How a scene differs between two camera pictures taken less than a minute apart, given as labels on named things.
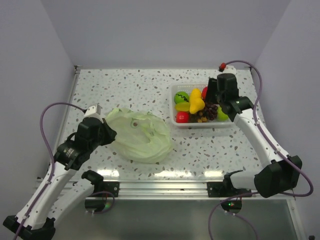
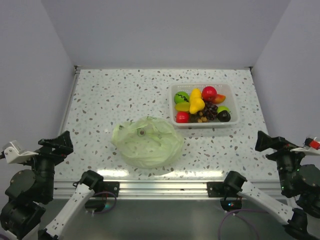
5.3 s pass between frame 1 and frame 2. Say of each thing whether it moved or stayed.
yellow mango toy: stayed
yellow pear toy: stayed
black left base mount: stayed
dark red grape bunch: stayed
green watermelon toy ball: stayed
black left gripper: moved
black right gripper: moved
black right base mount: stayed
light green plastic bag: moved
